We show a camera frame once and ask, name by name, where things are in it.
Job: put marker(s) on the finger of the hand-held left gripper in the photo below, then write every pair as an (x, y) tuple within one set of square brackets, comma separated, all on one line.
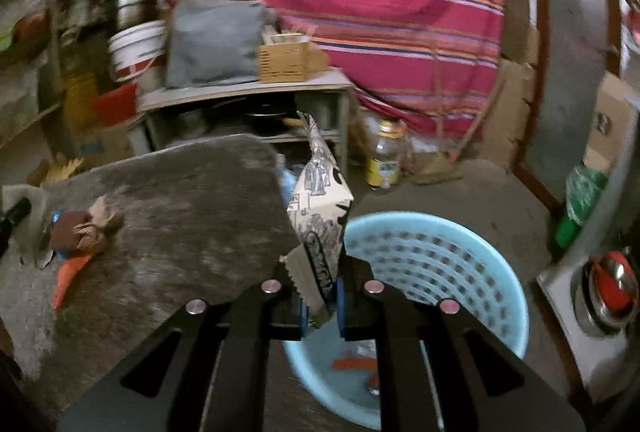
[(15, 213)]

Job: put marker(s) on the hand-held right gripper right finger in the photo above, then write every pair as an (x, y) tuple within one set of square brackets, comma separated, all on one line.
[(345, 312)]

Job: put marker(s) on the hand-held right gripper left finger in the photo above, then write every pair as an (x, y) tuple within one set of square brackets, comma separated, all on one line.
[(298, 319)]

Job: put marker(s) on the maroon scouring pad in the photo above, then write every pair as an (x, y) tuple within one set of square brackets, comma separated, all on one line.
[(66, 231)]

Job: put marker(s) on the light blue plastic basket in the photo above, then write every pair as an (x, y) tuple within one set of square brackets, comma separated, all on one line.
[(450, 272)]

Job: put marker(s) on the printed paper packet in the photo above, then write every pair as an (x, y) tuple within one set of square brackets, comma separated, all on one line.
[(320, 192)]

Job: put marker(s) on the orange wrapper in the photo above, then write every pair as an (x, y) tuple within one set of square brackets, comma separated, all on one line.
[(67, 277), (352, 363)]

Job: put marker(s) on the cardboard egg tray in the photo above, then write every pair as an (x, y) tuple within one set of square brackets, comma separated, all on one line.
[(57, 170)]

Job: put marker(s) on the crumpled brown paper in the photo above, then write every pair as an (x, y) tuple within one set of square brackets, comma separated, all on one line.
[(102, 219)]

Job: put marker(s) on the cardboard box with blue print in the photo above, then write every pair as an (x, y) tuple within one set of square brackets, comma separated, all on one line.
[(102, 142)]

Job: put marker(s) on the yellow plastic container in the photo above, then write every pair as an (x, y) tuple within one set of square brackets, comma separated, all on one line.
[(80, 102)]

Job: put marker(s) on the blue plastic packet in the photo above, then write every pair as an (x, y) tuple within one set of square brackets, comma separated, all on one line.
[(289, 182)]

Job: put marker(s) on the red plastic basket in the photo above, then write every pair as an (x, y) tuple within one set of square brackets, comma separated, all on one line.
[(115, 105)]

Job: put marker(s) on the grey fluffy mat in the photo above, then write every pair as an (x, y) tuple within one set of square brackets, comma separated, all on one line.
[(190, 212)]

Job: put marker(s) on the plastic bottle with yellow label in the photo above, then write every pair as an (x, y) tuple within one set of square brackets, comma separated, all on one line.
[(382, 157)]

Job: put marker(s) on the wooden broom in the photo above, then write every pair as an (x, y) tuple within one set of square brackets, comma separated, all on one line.
[(440, 170)]

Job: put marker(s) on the white plastic bucket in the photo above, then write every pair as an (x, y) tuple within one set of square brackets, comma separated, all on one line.
[(137, 50)]

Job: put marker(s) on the small grey shelf table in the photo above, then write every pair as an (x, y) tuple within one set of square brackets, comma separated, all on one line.
[(240, 90)]

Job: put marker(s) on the metal pot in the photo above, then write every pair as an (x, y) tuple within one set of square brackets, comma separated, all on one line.
[(132, 7)]

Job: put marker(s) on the wooden box with sticks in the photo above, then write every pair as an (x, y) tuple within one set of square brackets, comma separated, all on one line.
[(282, 60)]

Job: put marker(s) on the grey cushion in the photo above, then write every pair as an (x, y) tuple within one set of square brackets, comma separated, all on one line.
[(215, 42)]

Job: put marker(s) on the green plastic bottle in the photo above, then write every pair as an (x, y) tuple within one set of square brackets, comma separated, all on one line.
[(582, 194)]

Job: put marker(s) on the steel bowl with red lid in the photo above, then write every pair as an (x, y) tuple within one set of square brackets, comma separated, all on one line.
[(612, 282)]

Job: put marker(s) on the grey door panel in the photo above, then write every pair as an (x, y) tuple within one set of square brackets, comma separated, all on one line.
[(570, 37)]

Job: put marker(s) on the wooden wall shelf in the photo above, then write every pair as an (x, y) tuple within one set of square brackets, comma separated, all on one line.
[(30, 47)]

